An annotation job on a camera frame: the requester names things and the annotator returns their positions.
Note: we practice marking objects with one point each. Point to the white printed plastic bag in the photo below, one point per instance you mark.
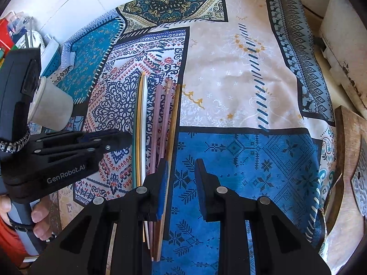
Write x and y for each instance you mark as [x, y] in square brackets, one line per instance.
[34, 38]

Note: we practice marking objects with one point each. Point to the patterned patchwork tablecloth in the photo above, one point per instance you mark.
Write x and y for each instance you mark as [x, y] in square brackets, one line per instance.
[243, 91]

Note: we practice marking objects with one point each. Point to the person's left hand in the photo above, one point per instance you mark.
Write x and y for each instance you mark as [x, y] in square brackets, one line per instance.
[41, 212]

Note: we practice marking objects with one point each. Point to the patterned plate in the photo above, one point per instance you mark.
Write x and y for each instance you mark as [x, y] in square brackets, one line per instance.
[361, 183]

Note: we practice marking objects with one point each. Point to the wooden cutting board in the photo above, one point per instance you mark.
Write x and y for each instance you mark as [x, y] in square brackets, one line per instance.
[344, 149]

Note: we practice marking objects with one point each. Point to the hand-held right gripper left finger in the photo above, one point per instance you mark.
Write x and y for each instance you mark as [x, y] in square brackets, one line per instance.
[162, 189]

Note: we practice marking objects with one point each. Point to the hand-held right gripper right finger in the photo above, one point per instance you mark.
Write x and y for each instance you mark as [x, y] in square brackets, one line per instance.
[202, 189]

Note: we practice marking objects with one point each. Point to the beige chopstick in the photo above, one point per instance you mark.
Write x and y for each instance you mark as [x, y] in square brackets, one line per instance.
[139, 120]
[144, 120]

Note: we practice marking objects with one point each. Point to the white ceramic cup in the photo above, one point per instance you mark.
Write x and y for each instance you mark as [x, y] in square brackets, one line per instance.
[54, 106]

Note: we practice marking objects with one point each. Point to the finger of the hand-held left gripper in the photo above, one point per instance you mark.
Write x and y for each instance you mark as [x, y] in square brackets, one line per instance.
[86, 151]
[97, 136]

